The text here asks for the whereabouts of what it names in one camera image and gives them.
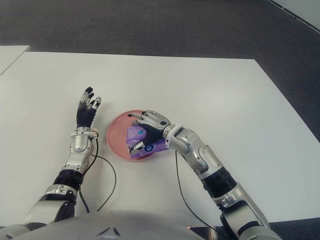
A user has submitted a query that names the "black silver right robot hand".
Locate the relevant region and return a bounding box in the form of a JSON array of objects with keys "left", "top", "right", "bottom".
[{"left": 127, "top": 109, "right": 173, "bottom": 154}]

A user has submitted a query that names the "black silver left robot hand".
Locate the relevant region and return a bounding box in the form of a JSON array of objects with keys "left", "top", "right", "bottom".
[{"left": 75, "top": 86, "right": 103, "bottom": 129}]

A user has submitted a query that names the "purple tissue paper pack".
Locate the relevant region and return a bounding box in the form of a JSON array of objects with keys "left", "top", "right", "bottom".
[{"left": 124, "top": 124, "right": 169, "bottom": 160}]

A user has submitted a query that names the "pink round plate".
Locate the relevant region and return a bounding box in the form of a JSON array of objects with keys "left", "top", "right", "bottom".
[{"left": 106, "top": 108, "right": 166, "bottom": 163}]

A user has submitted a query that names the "white side table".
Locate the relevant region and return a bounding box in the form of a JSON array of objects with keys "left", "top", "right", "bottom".
[{"left": 0, "top": 45, "right": 30, "bottom": 76}]

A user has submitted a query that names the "silver robot torso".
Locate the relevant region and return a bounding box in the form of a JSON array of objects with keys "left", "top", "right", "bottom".
[{"left": 0, "top": 211, "right": 283, "bottom": 240}]

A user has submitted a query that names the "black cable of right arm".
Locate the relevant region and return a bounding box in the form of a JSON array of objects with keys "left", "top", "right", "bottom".
[{"left": 174, "top": 151, "right": 217, "bottom": 230}]

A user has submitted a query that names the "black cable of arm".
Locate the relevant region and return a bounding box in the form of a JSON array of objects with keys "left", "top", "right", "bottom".
[
  {"left": 78, "top": 134, "right": 118, "bottom": 213},
  {"left": 174, "top": 151, "right": 217, "bottom": 230}
]

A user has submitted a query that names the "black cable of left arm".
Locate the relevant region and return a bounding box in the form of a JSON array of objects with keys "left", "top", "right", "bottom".
[{"left": 78, "top": 134, "right": 118, "bottom": 213}]

